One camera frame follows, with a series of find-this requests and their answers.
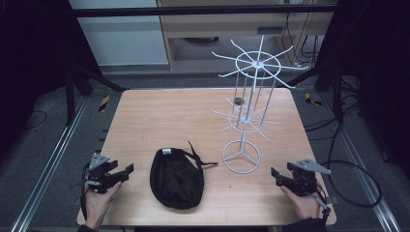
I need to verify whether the black yellow striped tape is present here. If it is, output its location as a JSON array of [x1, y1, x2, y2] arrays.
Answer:
[[98, 95, 111, 113], [304, 92, 323, 107]]

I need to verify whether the aluminium floor rail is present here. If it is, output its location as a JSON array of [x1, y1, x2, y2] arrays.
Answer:
[[320, 93, 402, 232], [9, 96, 89, 232]]

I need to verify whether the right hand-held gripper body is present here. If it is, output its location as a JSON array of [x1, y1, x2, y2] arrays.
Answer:
[[284, 158, 333, 198]]

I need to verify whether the person's right hand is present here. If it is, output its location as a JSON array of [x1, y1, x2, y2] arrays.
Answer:
[[279, 185, 322, 221]]

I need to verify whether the white wire display rack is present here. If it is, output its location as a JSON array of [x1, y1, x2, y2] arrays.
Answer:
[[210, 34, 310, 175]]

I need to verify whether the black curtain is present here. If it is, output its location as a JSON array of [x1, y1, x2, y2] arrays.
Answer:
[[0, 0, 104, 162], [317, 0, 410, 182]]

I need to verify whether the grey cable plug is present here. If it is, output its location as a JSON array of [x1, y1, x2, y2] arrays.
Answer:
[[314, 195, 340, 224]]

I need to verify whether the person's left hand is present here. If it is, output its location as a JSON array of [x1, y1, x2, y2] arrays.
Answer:
[[83, 181, 124, 231]]

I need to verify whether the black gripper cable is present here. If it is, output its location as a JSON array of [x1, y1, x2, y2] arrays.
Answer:
[[78, 162, 91, 221]]

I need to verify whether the black horizontal frame bar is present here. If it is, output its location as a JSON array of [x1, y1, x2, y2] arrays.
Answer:
[[72, 4, 338, 18]]

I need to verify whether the white cabinet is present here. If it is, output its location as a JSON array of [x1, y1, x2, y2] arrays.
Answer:
[[69, 0, 170, 68]]

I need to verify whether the black cap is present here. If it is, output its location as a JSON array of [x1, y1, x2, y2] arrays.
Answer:
[[149, 140, 220, 211]]

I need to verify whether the light wooden desk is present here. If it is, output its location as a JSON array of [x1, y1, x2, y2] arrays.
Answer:
[[157, 0, 339, 71]]

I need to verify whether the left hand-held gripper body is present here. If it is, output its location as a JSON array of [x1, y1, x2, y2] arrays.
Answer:
[[82, 152, 114, 194]]

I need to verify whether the black metal stand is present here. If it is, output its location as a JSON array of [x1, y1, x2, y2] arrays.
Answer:
[[285, 59, 344, 124], [63, 62, 130, 128]]

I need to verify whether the bundle of black cables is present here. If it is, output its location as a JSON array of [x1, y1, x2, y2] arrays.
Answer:
[[281, 13, 322, 67]]

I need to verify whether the black looped cable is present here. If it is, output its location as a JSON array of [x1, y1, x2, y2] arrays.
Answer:
[[317, 122, 384, 209]]

